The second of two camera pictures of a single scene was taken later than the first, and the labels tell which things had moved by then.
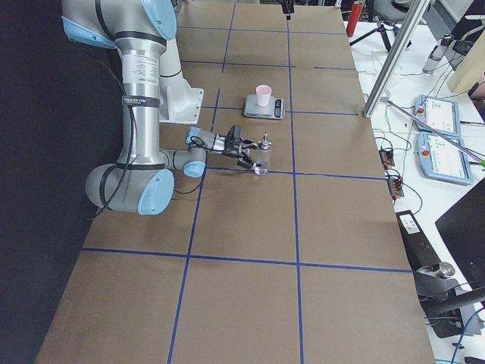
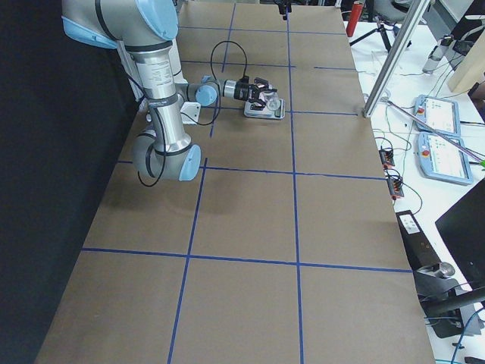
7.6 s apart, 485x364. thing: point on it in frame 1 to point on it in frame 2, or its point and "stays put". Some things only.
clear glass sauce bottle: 263,155 to 272,99
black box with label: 420,251 stays put
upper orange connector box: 386,158 stays put
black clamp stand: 449,308 stays put
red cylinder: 356,11 stays put
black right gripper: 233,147 to 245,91
